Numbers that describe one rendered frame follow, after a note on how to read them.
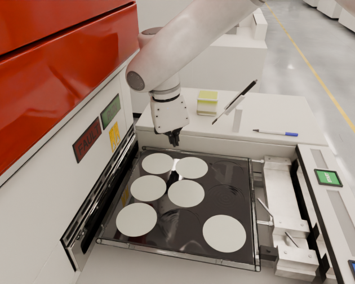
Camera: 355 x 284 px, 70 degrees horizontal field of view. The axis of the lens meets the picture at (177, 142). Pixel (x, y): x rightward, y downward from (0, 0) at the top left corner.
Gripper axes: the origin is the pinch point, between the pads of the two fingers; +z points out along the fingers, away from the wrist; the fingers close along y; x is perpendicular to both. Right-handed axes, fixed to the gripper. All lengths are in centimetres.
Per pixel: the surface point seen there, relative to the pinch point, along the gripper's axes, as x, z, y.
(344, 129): 87, 127, 201
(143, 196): -12.3, 6.1, -14.1
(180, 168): -5.0, 8.0, -0.8
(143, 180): -5.9, 6.3, -12.5
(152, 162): 0.8, 6.9, -7.9
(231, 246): -33.4, 8.2, 0.8
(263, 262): -36.5, 15.5, 7.5
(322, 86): 181, 136, 265
